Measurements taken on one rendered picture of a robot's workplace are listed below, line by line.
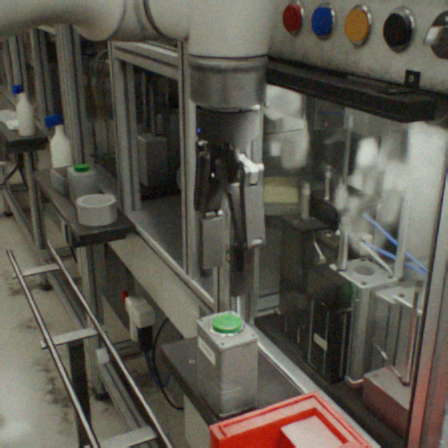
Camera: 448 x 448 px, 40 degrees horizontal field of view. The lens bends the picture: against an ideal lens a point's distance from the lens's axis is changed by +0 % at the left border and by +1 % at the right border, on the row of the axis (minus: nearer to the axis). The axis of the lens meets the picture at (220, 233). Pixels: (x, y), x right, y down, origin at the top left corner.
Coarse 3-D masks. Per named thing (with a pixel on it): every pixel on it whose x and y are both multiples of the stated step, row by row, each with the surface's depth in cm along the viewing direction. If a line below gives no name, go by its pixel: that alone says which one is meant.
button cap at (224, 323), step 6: (216, 318) 84; (222, 318) 84; (228, 318) 84; (234, 318) 84; (216, 324) 83; (222, 324) 83; (228, 324) 83; (234, 324) 83; (240, 324) 83; (216, 330) 82; (222, 330) 82; (228, 330) 82; (234, 330) 82
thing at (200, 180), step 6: (198, 144) 79; (198, 150) 79; (198, 156) 79; (198, 162) 80; (204, 162) 80; (198, 168) 80; (204, 168) 80; (198, 174) 80; (198, 180) 81; (204, 180) 81; (198, 186) 81; (204, 186) 82; (198, 192) 82; (198, 198) 82; (198, 204) 83; (198, 210) 83
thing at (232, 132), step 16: (208, 112) 70; (224, 112) 69; (240, 112) 70; (256, 112) 71; (208, 128) 70; (224, 128) 70; (240, 128) 70; (256, 128) 72; (208, 144) 76; (224, 144) 72; (240, 144) 71
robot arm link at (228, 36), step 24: (168, 0) 66; (192, 0) 64; (216, 0) 63; (240, 0) 63; (264, 0) 64; (168, 24) 68; (192, 24) 66; (216, 24) 64; (240, 24) 64; (264, 24) 66; (192, 48) 68; (216, 48) 66; (240, 48) 66; (264, 48) 68
